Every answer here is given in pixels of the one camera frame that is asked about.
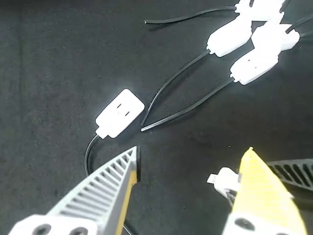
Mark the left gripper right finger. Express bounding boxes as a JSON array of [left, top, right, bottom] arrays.
[[224, 146, 308, 235]]

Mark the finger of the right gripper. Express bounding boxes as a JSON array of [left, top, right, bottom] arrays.
[[267, 158, 313, 192]]

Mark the white outlet socket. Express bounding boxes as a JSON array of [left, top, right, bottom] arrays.
[[94, 88, 145, 140], [229, 48, 280, 86], [204, 20, 255, 58]]

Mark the white two-prong plug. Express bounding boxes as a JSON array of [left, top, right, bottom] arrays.
[[251, 22, 301, 52], [206, 166, 242, 204], [234, 0, 287, 23]]

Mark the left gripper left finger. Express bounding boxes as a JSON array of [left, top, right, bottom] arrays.
[[8, 146, 142, 235]]

